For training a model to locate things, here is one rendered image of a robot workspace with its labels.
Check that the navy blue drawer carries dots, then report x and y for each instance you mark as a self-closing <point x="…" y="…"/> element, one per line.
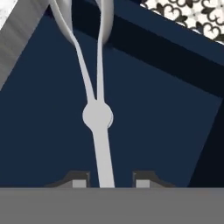
<point x="43" y="122"/>

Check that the white tongs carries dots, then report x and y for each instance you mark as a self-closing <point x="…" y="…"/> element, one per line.
<point x="97" y="116"/>

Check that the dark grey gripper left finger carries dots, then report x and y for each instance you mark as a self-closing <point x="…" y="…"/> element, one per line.
<point x="78" y="177"/>

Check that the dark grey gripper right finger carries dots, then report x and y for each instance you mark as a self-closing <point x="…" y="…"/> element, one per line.
<point x="144" y="176"/>

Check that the grey brushed metal panel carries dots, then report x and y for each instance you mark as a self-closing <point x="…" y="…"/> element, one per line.
<point x="17" y="38"/>

